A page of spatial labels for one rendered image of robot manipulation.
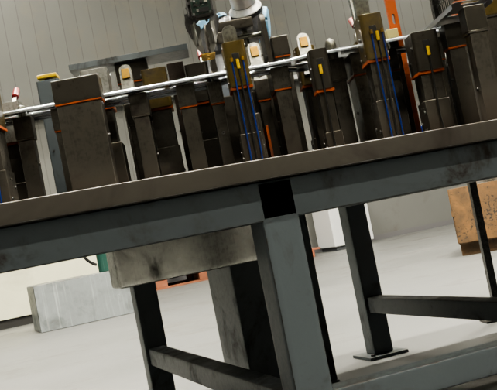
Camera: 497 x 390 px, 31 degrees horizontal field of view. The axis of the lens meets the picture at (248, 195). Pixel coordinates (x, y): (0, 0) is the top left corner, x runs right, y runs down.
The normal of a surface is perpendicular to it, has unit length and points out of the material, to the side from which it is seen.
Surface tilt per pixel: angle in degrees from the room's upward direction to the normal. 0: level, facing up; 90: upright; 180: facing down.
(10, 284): 90
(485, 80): 90
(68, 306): 90
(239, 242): 90
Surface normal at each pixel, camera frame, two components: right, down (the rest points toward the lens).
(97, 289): 0.33, -0.10
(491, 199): -0.31, 0.03
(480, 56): 0.04, -0.04
